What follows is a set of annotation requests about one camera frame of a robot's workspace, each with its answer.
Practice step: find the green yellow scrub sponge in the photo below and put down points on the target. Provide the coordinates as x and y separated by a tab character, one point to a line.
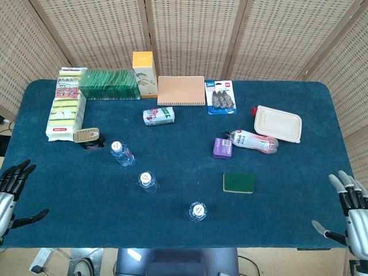
238	181

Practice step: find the blue table cloth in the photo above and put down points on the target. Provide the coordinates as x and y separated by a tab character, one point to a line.
172	230

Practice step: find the dark robot base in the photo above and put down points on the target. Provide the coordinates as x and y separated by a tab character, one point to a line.
178	264

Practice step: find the white power strip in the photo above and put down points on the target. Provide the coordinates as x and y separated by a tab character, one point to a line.
42	258

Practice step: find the small purple box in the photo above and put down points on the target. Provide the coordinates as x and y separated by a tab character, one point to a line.
222	148

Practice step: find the grey caster wheel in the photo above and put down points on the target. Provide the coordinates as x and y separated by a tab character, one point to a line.
84	266

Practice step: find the woven wicker folding screen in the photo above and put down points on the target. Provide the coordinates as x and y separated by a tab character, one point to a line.
195	34

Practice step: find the yellow sponge multipack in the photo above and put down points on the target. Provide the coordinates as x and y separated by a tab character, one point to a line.
64	115

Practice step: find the black gold luncheon meat tin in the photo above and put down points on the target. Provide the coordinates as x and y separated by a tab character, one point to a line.
86	135

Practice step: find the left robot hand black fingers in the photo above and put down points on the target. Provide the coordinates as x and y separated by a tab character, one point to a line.
7	201

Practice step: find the right robot hand grey fingertips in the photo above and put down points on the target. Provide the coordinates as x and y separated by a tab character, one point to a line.
358	224

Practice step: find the red round object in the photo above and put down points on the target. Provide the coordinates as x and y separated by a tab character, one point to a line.
254	111

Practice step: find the white green drink can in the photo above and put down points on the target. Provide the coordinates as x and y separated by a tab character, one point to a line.
158	116

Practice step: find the clear box green sachets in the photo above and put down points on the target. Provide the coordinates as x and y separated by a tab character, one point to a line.
109	84

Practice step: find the beige lidded food container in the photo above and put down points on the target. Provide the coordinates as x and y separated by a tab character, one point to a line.
277	123

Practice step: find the orange spiral notebook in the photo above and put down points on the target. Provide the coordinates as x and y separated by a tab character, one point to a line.
181	90

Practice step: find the clear water bottle white cap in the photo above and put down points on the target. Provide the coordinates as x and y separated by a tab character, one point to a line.
148	184
123	156
197	212

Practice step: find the blue tape measure blister pack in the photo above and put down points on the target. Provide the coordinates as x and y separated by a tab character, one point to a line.
221	97

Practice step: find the tall orange white carton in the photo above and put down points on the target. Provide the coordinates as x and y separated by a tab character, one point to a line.
145	74

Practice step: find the pink white squeeze bottle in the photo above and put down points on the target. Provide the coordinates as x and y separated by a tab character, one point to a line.
253	141

